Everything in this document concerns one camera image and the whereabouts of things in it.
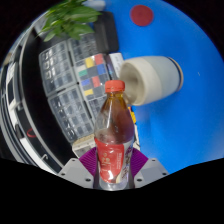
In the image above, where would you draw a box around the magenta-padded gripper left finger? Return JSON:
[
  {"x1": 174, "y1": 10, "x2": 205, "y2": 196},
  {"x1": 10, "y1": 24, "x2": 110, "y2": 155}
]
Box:
[{"x1": 57, "y1": 146, "x2": 101, "y2": 189}]

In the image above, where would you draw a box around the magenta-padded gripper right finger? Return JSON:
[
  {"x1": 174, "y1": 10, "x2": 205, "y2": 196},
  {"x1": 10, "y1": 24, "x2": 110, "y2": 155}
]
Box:
[{"x1": 127, "y1": 147, "x2": 170, "y2": 188}]

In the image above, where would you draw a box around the red-capped tea drink bottle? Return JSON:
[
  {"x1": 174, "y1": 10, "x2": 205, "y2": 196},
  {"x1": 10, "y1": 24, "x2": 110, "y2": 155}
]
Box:
[{"x1": 93, "y1": 79, "x2": 136, "y2": 192}]

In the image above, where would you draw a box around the beige plastic box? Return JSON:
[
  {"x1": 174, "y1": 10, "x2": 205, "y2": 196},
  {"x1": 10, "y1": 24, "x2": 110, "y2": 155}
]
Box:
[{"x1": 71, "y1": 134, "x2": 98, "y2": 158}]

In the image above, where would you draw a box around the small yellow block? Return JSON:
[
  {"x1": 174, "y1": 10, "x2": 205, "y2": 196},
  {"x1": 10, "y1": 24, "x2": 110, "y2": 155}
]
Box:
[{"x1": 128, "y1": 106, "x2": 138, "y2": 125}]

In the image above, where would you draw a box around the clear compartment storage box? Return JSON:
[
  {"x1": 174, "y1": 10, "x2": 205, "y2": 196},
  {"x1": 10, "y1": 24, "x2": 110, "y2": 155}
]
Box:
[
  {"x1": 46, "y1": 84, "x2": 97, "y2": 145},
  {"x1": 67, "y1": 32, "x2": 108, "y2": 64},
  {"x1": 37, "y1": 40, "x2": 78, "y2": 98}
]

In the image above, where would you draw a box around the white ceramic cup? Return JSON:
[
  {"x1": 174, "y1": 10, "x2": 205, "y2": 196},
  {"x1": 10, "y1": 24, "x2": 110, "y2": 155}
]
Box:
[{"x1": 118, "y1": 55, "x2": 185, "y2": 107}]

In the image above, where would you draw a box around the colour checker card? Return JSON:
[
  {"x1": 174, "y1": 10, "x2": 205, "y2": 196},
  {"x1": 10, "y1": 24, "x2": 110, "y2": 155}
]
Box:
[{"x1": 74, "y1": 53, "x2": 114, "y2": 101}]

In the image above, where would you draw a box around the white paper booklet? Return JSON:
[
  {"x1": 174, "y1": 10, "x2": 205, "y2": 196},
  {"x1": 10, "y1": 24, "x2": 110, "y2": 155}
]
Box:
[{"x1": 107, "y1": 52, "x2": 126, "y2": 80}]

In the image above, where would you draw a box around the black rectangular box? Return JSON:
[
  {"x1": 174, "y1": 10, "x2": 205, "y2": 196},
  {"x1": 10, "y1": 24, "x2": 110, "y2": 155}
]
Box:
[{"x1": 92, "y1": 11, "x2": 120, "y2": 55}]

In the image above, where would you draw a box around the green leafy potted plant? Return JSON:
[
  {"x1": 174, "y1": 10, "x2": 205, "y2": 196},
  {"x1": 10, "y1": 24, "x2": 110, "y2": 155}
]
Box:
[{"x1": 37, "y1": 0, "x2": 103, "y2": 43}]

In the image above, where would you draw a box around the flat round red coaster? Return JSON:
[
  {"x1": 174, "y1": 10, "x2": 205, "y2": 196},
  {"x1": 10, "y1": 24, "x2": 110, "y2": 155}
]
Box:
[{"x1": 129, "y1": 4, "x2": 155, "y2": 28}]

